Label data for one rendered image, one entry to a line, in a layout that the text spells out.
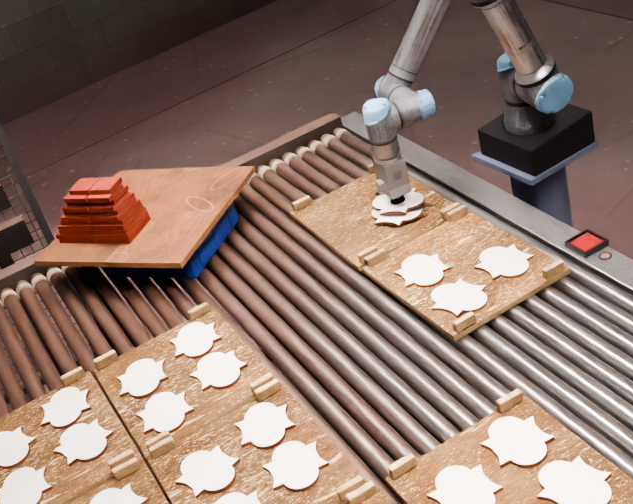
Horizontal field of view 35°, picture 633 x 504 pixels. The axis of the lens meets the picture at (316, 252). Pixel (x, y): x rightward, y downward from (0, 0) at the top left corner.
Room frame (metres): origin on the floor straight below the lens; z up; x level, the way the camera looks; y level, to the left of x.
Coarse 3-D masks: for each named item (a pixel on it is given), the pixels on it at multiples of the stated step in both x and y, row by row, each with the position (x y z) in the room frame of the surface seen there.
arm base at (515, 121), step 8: (512, 104) 2.59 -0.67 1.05; (520, 104) 2.58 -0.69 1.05; (528, 104) 2.57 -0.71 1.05; (512, 112) 2.60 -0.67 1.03; (520, 112) 2.58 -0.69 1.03; (528, 112) 2.57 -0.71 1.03; (536, 112) 2.57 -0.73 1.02; (504, 120) 2.64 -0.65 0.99; (512, 120) 2.59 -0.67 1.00; (520, 120) 2.58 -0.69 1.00; (528, 120) 2.56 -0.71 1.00; (536, 120) 2.56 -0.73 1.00; (544, 120) 2.56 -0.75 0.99; (552, 120) 2.58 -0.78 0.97; (512, 128) 2.59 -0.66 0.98; (520, 128) 2.57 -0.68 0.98; (528, 128) 2.56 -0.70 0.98; (536, 128) 2.55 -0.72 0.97; (544, 128) 2.56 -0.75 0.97
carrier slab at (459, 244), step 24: (432, 240) 2.20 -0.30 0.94; (456, 240) 2.17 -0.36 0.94; (480, 240) 2.13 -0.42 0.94; (504, 240) 2.10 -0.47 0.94; (384, 264) 2.16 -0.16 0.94; (456, 264) 2.06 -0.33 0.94; (408, 288) 2.02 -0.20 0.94; (432, 288) 1.99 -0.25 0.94; (504, 288) 1.91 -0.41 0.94; (528, 288) 1.88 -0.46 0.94; (432, 312) 1.90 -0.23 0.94; (480, 312) 1.85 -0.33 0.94; (456, 336) 1.79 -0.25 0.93
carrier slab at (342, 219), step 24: (336, 192) 2.60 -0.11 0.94; (360, 192) 2.56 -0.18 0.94; (432, 192) 2.44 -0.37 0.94; (312, 216) 2.50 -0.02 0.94; (336, 216) 2.46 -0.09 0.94; (360, 216) 2.43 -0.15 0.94; (432, 216) 2.31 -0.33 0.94; (336, 240) 2.34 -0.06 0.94; (360, 240) 2.30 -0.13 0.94; (384, 240) 2.27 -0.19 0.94; (408, 240) 2.23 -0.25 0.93; (360, 264) 2.19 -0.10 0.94
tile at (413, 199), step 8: (408, 192) 2.42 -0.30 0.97; (416, 192) 2.40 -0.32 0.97; (376, 200) 2.43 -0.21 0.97; (384, 200) 2.41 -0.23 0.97; (408, 200) 2.38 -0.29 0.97; (416, 200) 2.36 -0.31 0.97; (376, 208) 2.39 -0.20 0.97; (384, 208) 2.37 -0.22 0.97; (392, 208) 2.36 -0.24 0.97; (400, 208) 2.35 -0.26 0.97; (408, 208) 2.34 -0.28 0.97
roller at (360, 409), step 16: (224, 272) 2.37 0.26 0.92; (240, 288) 2.27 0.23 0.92; (256, 304) 2.17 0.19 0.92; (272, 320) 2.08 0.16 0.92; (288, 336) 2.00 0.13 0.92; (304, 352) 1.92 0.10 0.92; (320, 368) 1.84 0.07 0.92; (336, 384) 1.77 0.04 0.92; (352, 400) 1.70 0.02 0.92; (368, 416) 1.63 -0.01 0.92; (384, 432) 1.57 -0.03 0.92; (400, 448) 1.51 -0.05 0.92
